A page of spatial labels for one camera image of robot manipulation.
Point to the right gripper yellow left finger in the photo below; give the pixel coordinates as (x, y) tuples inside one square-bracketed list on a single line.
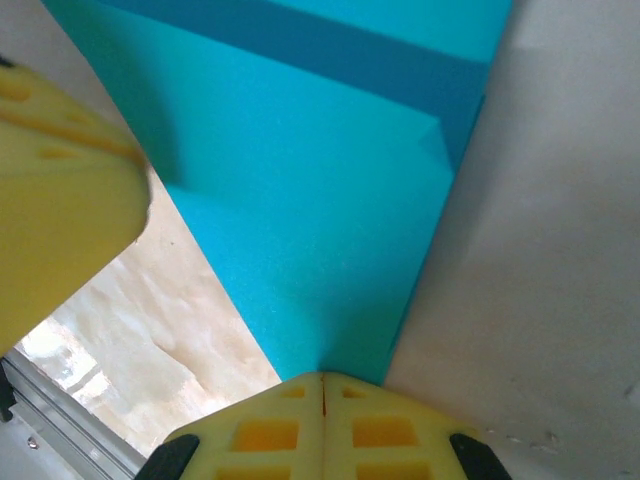
[(260, 435)]

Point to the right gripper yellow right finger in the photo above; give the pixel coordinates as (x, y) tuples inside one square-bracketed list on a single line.
[(385, 435)]

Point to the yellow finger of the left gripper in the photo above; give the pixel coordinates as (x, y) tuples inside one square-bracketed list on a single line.
[(45, 105), (60, 215)]

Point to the blue paper sheet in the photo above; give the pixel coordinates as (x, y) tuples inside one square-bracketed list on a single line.
[(300, 225)]

